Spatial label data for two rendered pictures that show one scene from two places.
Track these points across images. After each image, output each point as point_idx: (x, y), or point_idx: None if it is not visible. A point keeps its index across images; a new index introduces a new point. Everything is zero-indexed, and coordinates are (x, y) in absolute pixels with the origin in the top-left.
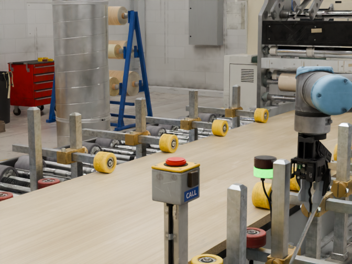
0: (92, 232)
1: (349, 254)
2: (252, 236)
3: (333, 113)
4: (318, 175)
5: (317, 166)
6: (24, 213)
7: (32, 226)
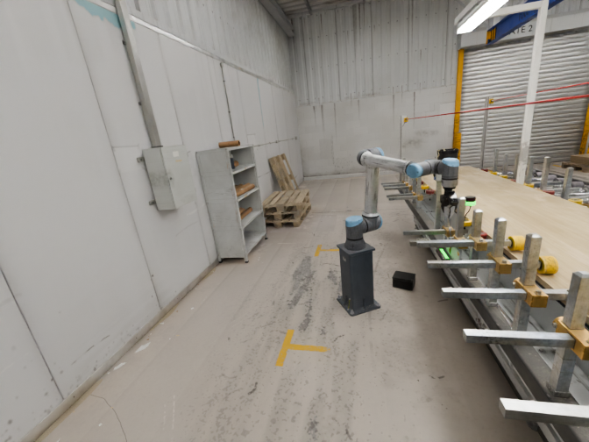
0: (529, 219)
1: (492, 310)
2: None
3: None
4: (442, 201)
5: (440, 196)
6: (584, 218)
7: (556, 216)
